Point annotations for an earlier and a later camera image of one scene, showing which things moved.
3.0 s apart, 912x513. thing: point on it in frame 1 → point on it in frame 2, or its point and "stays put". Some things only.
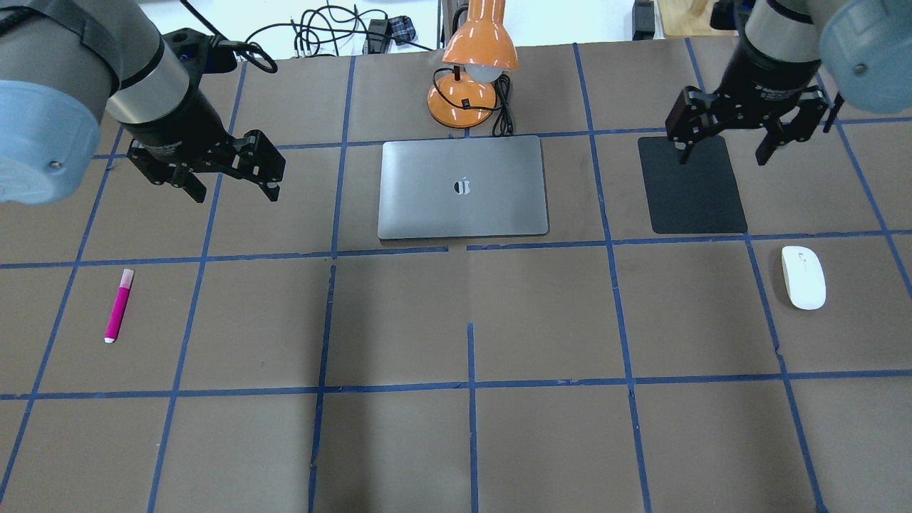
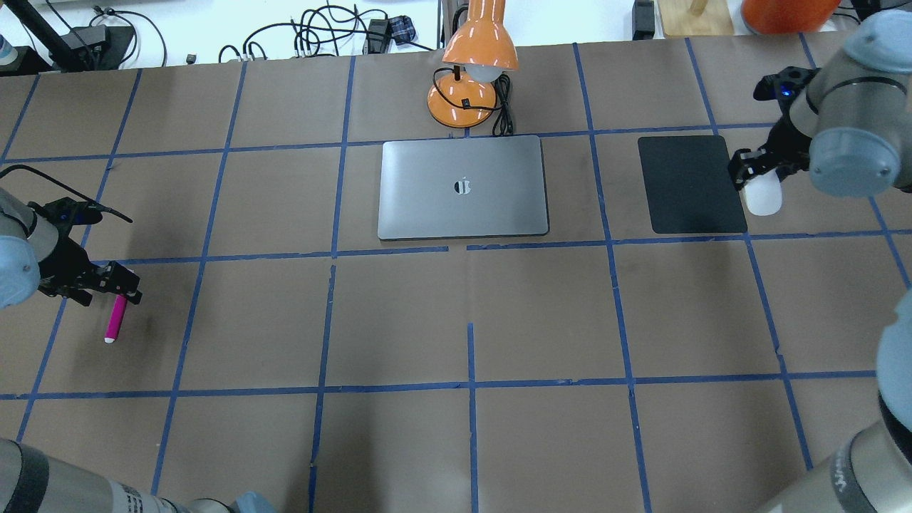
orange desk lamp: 479,50 stays put
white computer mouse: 806,281 → 763,194
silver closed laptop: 467,187 stays put
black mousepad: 700,197 stays put
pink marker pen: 119,307 stays put
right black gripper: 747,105 → 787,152
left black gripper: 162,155 → 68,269
